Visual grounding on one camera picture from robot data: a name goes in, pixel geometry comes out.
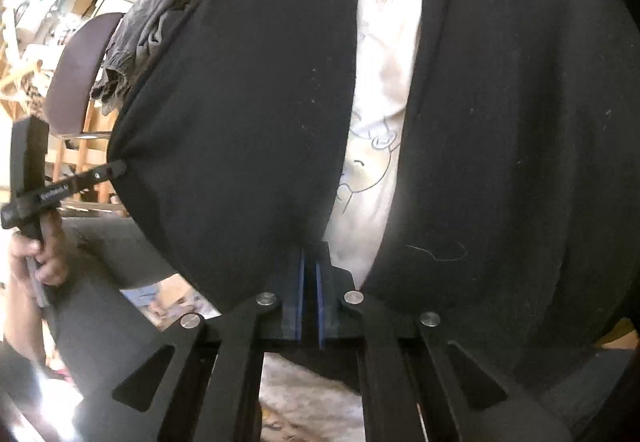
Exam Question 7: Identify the person's grey trousers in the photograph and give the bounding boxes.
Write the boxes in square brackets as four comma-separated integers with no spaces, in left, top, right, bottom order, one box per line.
[47,217,223,442]

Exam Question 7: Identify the wooden rack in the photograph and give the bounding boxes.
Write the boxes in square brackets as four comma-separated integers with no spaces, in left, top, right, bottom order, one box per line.
[47,112,121,223]

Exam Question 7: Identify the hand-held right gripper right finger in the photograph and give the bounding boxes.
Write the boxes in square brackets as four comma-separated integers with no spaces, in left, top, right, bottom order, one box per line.
[314,242,573,442]

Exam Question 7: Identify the person's left hand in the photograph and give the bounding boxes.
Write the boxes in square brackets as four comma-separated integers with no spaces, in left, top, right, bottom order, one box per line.
[9,209,68,288]

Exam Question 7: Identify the black pants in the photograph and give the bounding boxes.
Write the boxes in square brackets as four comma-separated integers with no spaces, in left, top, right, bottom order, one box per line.
[107,0,638,442]

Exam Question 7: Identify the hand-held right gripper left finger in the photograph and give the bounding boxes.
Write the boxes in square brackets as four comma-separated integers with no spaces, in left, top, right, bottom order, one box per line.
[95,247,306,442]

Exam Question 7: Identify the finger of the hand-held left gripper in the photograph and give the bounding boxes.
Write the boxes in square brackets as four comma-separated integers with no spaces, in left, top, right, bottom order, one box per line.
[59,159,127,197]

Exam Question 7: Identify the dark brown chair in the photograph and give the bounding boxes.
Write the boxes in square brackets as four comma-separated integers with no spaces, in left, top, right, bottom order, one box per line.
[42,12,126,138]

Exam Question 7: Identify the cream bear print blanket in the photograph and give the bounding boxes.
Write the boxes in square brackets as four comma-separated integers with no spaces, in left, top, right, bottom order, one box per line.
[200,0,433,442]

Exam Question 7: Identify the grey denim garment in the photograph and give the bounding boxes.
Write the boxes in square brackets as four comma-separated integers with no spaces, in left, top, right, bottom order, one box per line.
[90,0,196,115]

